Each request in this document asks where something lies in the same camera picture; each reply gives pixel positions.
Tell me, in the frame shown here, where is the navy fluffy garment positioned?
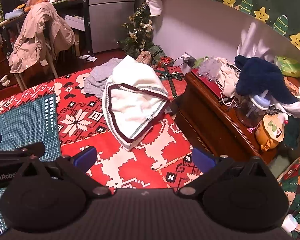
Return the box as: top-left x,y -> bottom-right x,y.
234,55 -> 298,105

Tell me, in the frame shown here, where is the white knit sweater vest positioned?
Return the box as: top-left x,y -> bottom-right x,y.
102,56 -> 170,151

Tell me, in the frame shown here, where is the green cutting mat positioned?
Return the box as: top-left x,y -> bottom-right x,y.
0,94 -> 61,235

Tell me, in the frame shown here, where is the red christmas pattern blanket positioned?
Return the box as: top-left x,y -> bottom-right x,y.
0,69 -> 201,191

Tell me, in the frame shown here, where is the clear jar purple lid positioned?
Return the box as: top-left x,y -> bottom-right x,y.
236,89 -> 270,128

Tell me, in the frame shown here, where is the green plush toy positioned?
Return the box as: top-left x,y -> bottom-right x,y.
274,56 -> 300,78

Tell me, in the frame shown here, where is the grey refrigerator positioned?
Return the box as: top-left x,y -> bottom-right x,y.
89,0 -> 135,53

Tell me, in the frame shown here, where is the grey knit sweater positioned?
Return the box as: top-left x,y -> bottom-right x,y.
83,57 -> 122,99

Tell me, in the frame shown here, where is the cluttered dark desk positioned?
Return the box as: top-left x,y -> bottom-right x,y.
0,0 -> 93,55

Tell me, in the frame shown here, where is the yellow character bag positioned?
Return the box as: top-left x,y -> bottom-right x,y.
255,113 -> 288,152

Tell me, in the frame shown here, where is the small christmas tree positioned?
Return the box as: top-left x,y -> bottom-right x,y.
119,1 -> 154,59

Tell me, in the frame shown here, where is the white leg chair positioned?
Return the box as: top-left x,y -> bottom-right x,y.
13,19 -> 60,92

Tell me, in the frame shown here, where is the dark wooden side table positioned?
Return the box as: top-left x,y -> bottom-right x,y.
175,72 -> 278,164

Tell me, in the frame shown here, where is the beige jacket on chair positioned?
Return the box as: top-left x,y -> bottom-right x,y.
8,11 -> 75,74

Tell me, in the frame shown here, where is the argyle knit garment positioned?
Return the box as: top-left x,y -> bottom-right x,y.
279,157 -> 300,239

